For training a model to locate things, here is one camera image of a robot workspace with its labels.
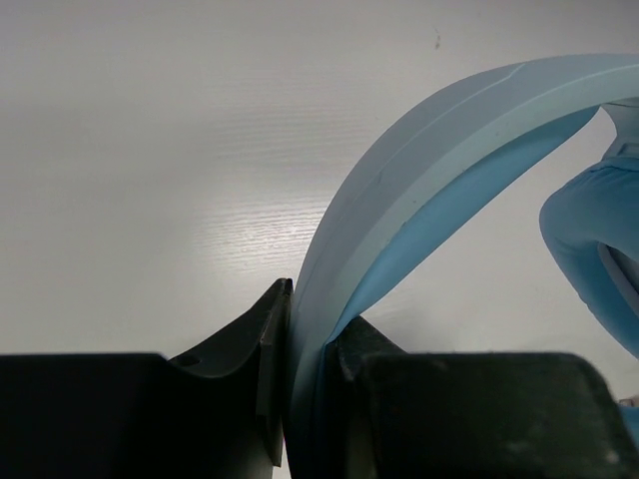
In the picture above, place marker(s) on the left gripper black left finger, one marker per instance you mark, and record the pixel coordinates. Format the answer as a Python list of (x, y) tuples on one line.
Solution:
[(213, 411)]

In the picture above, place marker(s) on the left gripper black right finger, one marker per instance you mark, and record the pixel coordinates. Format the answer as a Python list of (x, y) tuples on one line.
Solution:
[(395, 414)]

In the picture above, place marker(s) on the light blue headphones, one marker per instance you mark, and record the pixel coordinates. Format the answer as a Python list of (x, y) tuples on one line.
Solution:
[(436, 168)]

